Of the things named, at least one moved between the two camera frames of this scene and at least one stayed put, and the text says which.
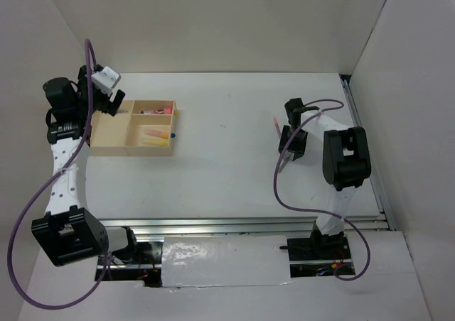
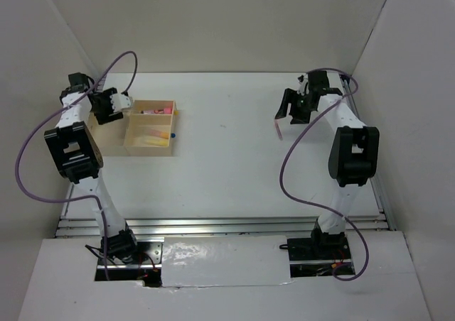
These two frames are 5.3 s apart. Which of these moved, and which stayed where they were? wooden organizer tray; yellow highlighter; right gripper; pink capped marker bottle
Moved: right gripper
Stayed: pink capped marker bottle; wooden organizer tray; yellow highlighter
